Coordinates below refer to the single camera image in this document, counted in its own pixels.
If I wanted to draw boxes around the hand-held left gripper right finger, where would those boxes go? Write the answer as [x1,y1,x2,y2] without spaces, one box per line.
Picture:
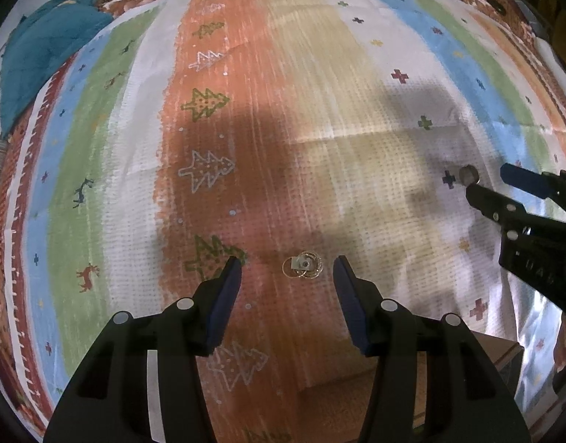
[333,255,533,443]

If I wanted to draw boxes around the small silver earrings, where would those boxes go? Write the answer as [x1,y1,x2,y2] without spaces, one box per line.
[282,250,324,280]

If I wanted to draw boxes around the teal quilt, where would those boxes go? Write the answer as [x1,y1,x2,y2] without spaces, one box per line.
[0,0,115,137]

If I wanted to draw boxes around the person's right hand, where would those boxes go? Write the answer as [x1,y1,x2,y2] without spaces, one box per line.
[552,314,566,393]

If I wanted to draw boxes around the striped patterned mat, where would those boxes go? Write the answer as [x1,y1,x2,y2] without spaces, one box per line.
[0,0,566,443]

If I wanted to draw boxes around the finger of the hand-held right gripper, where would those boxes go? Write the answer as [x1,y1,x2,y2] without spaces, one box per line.
[501,164,566,222]
[465,183,532,232]

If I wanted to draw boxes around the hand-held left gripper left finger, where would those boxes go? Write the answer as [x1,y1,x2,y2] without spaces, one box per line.
[43,255,243,443]

